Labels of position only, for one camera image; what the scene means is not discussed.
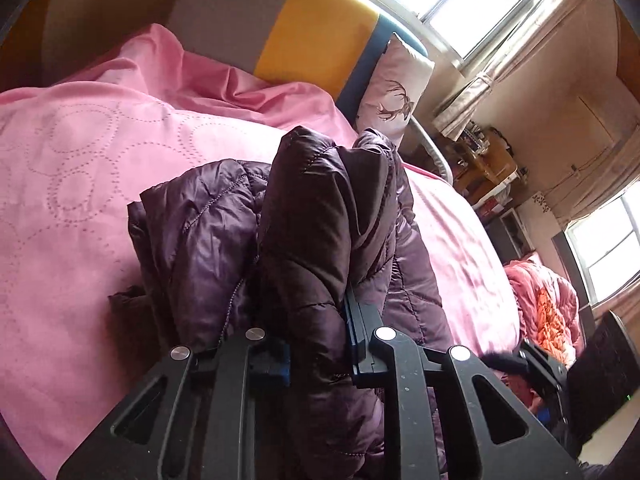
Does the pink bed blanket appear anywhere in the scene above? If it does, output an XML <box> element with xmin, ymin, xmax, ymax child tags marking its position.
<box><xmin>0</xmin><ymin>24</ymin><xmax>521</xmax><ymax>478</ymax></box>

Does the white bed rail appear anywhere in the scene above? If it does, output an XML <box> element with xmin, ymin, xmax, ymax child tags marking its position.
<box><xmin>410</xmin><ymin>116</ymin><xmax>453</xmax><ymax>186</ymax></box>

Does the large bright window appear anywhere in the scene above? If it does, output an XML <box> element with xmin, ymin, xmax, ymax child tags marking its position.
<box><xmin>350</xmin><ymin>0</ymin><xmax>556</xmax><ymax>61</ymax></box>

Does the wooden wardrobe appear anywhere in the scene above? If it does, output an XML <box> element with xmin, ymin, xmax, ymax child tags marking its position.
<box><xmin>0</xmin><ymin>0</ymin><xmax>66</xmax><ymax>91</ymax></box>

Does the grey yellow blue headboard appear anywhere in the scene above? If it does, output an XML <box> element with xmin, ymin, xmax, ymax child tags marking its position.
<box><xmin>167</xmin><ymin>0</ymin><xmax>428</xmax><ymax>121</ymax></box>

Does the cluttered yellow wooden desk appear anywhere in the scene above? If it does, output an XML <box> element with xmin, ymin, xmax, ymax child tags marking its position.
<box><xmin>452</xmin><ymin>127</ymin><xmax>531</xmax><ymax>211</ymax></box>

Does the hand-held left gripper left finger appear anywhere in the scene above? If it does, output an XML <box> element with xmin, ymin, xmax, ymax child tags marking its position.
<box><xmin>57</xmin><ymin>327</ymin><xmax>293</xmax><ymax>480</ymax></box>

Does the light patterned curtain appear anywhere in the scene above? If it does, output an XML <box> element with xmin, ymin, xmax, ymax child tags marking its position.
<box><xmin>542</xmin><ymin>125</ymin><xmax>640</xmax><ymax>221</ymax></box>
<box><xmin>432</xmin><ymin>0</ymin><xmax>601</xmax><ymax>141</ymax></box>

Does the purple quilted down jacket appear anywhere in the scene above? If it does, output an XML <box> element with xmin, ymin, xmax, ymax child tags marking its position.
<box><xmin>109</xmin><ymin>126</ymin><xmax>453</xmax><ymax>480</ymax></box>

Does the pink orange floral quilt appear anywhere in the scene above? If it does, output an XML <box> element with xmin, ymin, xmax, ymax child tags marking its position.
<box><xmin>504</xmin><ymin>255</ymin><xmax>583</xmax><ymax>366</ymax></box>

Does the pink deer print pillow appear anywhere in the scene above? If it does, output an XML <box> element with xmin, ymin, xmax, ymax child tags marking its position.
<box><xmin>356</xmin><ymin>34</ymin><xmax>435</xmax><ymax>147</ymax></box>

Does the small side window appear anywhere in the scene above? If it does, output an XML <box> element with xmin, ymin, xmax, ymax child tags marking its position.
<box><xmin>565</xmin><ymin>192</ymin><xmax>640</xmax><ymax>306</ymax></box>

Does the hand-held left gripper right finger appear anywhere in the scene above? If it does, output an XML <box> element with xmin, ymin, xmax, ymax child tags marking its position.
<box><xmin>344</xmin><ymin>285</ymin><xmax>583</xmax><ymax>480</ymax></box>

